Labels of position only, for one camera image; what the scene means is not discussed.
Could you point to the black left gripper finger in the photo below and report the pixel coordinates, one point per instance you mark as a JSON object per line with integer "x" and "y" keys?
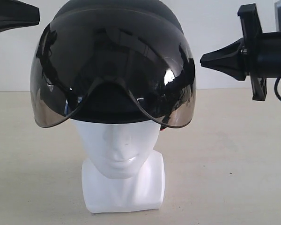
{"x": 16, "y": 14}

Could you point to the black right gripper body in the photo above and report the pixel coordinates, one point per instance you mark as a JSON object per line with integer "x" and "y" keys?
{"x": 251, "y": 29}

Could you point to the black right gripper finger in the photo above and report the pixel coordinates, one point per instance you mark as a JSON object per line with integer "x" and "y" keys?
{"x": 228, "y": 51}
{"x": 228, "y": 65}

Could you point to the black helmet with visor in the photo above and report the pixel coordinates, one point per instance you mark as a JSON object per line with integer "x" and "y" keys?
{"x": 113, "y": 62}

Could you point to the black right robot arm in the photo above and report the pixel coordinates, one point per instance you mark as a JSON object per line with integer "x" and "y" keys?
{"x": 269, "y": 58}

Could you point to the white mannequin head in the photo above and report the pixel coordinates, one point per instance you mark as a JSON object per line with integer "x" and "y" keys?
{"x": 122, "y": 171}

